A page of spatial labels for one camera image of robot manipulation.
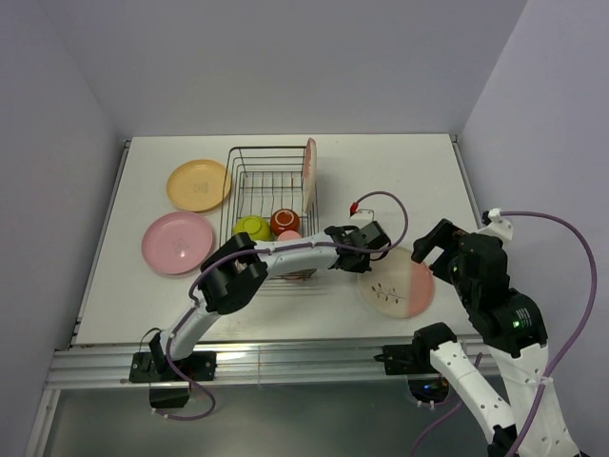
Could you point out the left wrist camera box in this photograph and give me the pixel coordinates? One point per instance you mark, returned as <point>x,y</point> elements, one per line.
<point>360,217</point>

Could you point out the lime green bowl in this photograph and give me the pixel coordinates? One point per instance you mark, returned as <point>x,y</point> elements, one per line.
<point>256,227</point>

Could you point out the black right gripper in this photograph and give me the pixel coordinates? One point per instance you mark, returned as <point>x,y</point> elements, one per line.
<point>444,234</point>

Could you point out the aluminium frame rail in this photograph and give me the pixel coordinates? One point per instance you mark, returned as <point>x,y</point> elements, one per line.
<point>249,363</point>

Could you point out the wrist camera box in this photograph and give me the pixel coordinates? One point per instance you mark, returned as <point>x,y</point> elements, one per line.
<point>496,225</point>
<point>360,217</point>

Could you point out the orange black mug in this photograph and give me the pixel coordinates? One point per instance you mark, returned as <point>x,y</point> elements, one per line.
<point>283,220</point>

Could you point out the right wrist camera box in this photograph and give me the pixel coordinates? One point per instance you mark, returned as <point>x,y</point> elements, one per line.
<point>496,225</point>

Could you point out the salmon pink cup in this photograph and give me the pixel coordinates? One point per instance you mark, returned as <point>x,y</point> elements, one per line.
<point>288,235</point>

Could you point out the pink plastic plate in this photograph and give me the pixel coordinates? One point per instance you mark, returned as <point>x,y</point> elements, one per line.
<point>177,242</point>

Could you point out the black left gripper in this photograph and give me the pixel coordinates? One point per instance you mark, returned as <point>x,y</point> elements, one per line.
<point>360,267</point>

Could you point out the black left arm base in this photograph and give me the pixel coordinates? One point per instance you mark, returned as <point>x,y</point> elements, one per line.
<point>199,366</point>

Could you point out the pink cream plate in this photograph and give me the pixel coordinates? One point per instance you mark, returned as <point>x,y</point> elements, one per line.
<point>398,287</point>
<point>309,173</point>

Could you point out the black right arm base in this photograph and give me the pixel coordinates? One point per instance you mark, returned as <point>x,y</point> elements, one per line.
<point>403,360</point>

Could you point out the orange plastic plate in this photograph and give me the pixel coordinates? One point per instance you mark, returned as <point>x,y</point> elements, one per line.
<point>198,185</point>

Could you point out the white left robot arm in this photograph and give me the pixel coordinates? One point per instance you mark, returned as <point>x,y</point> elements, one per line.
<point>232,276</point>

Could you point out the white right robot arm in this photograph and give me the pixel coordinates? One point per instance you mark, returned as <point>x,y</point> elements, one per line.
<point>529,421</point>

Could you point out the black wire dish rack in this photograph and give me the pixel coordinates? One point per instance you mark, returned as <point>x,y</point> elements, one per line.
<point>265,179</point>

